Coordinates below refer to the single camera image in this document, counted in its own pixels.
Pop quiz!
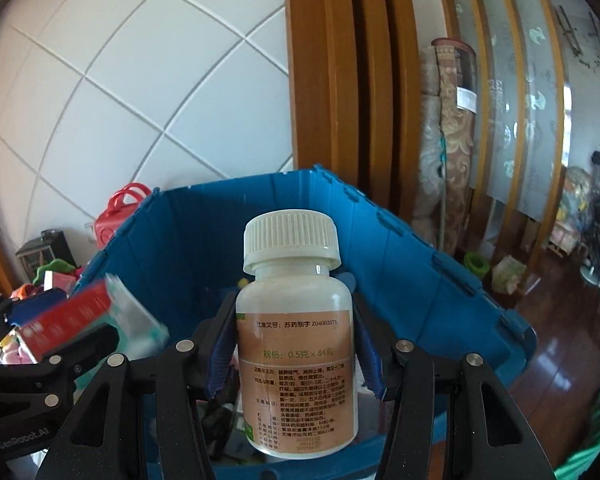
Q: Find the brown patterned rolled carpet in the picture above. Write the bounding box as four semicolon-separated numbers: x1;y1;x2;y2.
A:
430;37;479;261

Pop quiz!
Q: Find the frosted glass partition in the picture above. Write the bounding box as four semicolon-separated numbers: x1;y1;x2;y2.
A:
447;0;573;243

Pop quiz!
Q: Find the red white carton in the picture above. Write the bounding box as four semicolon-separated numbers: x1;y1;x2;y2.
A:
20;274;170;362

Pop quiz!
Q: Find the black gift box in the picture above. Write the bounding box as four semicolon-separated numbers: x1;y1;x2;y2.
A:
15;230;78;286

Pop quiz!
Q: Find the green roll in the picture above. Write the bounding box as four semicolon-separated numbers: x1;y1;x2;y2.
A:
463;252;491;279

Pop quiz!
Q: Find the white red tissue pack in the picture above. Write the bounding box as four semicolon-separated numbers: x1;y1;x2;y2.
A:
42;270;77;294

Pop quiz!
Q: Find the green cloth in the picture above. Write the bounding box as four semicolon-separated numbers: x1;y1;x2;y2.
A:
554;364;600;480

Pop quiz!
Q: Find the light green box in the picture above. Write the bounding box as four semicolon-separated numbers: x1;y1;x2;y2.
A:
491;255;526;294

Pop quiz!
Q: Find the blue plastic crate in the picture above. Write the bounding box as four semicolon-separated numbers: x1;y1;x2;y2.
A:
70;163;538;480

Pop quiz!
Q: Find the green crocodile plush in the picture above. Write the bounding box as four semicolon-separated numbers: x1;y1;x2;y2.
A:
32;258;78;286

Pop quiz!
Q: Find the orange pink plush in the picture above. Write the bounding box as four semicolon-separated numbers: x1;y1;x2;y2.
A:
10;284;44;307

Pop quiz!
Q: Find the white medicine bottle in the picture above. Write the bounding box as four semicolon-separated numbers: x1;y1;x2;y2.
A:
235;210;357;457

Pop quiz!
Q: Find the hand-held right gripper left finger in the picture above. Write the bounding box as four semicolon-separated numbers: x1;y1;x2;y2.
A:
45;292;237;480

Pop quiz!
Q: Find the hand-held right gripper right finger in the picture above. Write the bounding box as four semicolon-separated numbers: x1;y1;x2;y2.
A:
354;305;556;480

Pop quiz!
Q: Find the wooden wall column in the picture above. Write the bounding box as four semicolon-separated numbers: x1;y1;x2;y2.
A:
282;0;423;221

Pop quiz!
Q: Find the red toy suitcase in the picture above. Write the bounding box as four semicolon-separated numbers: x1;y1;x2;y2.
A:
94;183;152;249

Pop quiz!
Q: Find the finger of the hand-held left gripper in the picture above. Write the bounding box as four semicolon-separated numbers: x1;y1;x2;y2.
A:
0;287;67;332
0;323;122;407

